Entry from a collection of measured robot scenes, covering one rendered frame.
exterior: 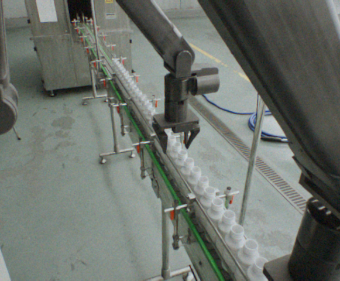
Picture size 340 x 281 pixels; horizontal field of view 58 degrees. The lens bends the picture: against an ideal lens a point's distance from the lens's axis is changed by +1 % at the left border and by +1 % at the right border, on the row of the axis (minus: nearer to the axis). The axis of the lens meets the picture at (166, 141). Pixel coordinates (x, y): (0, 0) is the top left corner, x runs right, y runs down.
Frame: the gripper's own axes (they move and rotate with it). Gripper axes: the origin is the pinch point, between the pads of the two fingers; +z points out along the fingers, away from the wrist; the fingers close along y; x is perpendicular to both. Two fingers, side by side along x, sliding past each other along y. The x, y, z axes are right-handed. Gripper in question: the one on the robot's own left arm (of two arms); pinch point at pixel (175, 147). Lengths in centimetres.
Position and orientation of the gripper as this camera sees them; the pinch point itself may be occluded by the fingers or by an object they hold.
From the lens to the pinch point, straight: 79.1
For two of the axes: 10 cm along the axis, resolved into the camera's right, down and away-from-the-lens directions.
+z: 0.0, 8.4, 5.4
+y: -9.4, 1.9, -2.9
